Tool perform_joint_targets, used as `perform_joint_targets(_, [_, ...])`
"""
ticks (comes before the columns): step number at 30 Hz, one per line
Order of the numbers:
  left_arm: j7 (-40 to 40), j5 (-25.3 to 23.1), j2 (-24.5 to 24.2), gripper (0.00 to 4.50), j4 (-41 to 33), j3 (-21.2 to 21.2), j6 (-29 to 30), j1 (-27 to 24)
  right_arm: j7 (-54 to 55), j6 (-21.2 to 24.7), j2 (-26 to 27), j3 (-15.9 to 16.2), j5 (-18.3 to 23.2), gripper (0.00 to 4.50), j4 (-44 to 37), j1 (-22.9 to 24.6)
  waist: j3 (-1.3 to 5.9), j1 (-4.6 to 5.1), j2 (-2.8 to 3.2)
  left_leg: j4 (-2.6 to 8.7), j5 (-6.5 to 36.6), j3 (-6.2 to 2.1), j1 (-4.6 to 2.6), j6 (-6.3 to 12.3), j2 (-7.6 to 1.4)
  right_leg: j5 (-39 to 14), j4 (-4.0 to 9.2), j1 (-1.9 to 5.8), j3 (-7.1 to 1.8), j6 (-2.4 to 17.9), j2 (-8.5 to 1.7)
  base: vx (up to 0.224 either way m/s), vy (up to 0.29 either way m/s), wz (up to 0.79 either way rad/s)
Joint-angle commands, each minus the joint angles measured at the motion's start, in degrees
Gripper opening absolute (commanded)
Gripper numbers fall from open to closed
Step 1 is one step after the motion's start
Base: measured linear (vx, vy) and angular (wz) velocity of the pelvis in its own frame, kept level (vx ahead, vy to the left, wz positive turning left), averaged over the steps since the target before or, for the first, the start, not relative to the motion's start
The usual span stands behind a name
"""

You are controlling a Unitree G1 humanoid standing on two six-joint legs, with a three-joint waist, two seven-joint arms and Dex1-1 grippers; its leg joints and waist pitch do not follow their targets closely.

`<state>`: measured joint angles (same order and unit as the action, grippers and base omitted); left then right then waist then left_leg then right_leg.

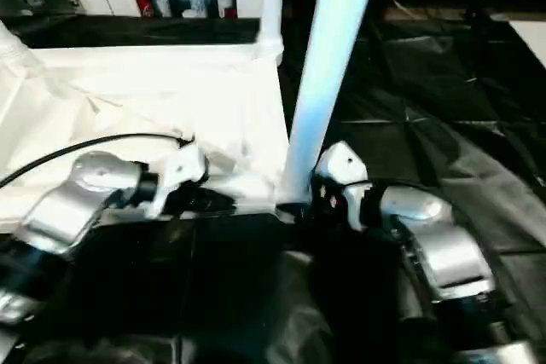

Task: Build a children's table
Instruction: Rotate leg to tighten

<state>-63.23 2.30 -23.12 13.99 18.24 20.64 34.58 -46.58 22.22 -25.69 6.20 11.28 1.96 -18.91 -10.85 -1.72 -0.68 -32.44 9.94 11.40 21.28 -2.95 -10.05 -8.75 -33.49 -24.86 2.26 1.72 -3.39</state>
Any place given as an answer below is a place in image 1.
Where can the white plastic table top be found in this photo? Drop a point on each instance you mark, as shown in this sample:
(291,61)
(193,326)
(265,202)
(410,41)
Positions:
(128,100)

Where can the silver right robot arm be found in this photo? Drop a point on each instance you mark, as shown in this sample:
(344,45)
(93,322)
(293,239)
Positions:
(435,245)

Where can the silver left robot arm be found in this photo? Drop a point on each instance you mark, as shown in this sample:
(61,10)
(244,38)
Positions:
(60,210)

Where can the black plastic mat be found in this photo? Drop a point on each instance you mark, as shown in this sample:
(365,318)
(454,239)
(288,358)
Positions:
(444,83)

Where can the red bottle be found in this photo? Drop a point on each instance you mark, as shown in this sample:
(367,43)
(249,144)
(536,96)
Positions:
(147,4)

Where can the white flat board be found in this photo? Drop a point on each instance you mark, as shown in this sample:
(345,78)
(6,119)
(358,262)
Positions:
(533,40)

